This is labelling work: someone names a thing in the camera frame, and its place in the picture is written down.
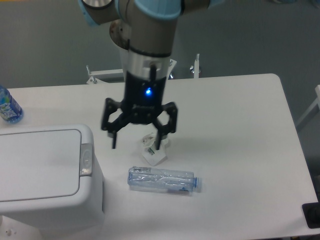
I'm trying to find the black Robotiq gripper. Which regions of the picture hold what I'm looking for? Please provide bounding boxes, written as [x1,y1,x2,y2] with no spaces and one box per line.
[100,70,179,151]

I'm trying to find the white metal base frame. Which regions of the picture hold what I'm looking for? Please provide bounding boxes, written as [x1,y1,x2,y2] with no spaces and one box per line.
[86,53,202,85]

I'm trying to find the empty clear plastic bottle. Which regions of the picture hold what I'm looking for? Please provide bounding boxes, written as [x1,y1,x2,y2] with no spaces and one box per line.
[127,166,203,194]

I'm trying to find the white frame at right edge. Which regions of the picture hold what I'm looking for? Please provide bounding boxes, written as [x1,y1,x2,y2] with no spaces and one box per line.
[295,85,320,132]

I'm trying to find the white trash can with lid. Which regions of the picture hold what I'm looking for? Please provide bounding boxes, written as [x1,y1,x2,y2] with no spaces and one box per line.
[0,124,105,230]

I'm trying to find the black table clamp corner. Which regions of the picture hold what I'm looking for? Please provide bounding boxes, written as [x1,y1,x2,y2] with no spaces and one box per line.
[302,202,320,229]

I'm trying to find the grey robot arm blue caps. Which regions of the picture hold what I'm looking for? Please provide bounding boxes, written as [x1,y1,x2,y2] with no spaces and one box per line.
[78,0,219,149]

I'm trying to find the blue labelled water bottle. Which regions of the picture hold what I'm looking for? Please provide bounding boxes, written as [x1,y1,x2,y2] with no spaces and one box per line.
[0,85,24,124]

